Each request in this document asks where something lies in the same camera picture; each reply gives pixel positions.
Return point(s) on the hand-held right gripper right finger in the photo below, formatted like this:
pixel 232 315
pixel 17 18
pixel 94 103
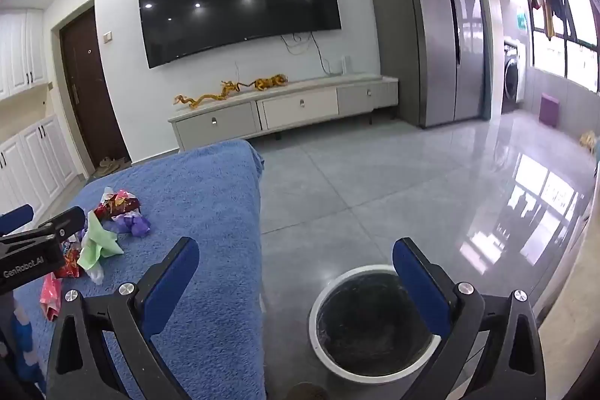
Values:
pixel 422 292

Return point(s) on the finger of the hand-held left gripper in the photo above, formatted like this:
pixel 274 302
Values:
pixel 63 219
pixel 14 216

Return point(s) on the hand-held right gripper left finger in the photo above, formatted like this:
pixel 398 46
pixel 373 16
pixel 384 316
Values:
pixel 171 287

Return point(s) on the small red snack wrapper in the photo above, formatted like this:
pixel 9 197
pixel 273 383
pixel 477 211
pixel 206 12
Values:
pixel 71 264

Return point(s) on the large red snack wrapper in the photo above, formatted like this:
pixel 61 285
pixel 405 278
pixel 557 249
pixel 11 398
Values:
pixel 117 205

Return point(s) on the white plastic wrapper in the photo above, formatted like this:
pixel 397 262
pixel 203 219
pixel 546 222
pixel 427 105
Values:
pixel 95 276

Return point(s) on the white round trash bin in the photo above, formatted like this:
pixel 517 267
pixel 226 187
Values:
pixel 328 362

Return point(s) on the green paper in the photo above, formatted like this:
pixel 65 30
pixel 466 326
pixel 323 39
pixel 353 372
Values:
pixel 98 245

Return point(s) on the white base cabinets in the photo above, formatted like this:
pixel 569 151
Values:
pixel 33 165

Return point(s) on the purple wrapper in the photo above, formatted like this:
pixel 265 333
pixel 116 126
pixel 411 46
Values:
pixel 133 225

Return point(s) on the pair of slippers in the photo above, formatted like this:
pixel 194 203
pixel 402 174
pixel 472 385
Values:
pixel 110 163

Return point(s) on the blue blanket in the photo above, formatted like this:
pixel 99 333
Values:
pixel 206 217

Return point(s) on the dark brown door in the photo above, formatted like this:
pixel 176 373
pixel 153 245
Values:
pixel 91 90

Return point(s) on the long golden dragon ornament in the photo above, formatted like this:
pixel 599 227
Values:
pixel 211 94

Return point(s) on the white television cabinet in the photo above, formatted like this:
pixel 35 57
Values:
pixel 281 109

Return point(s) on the purple stool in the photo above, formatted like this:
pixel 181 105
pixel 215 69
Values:
pixel 549 109

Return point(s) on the yellow cloth on floor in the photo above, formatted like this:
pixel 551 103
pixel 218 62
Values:
pixel 589 141

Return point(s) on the short golden dragon ornament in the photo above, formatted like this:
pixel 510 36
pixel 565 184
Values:
pixel 269 81

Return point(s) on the washing machine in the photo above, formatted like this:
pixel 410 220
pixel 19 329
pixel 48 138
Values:
pixel 513 74

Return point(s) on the white router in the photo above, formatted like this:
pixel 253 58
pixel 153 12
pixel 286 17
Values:
pixel 344 65

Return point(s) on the grey double-door refrigerator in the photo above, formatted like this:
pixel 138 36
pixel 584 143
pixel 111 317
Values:
pixel 422 30

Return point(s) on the balcony window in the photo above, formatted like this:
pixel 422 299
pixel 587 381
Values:
pixel 567 53

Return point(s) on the white wall cabinets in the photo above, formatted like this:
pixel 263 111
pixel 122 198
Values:
pixel 21 53

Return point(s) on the wall light switch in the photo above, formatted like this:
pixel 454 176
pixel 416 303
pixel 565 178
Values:
pixel 108 37

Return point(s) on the black wall television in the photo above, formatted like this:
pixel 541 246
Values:
pixel 239 1

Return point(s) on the green wall sign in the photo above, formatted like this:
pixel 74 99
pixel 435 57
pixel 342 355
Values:
pixel 522 20

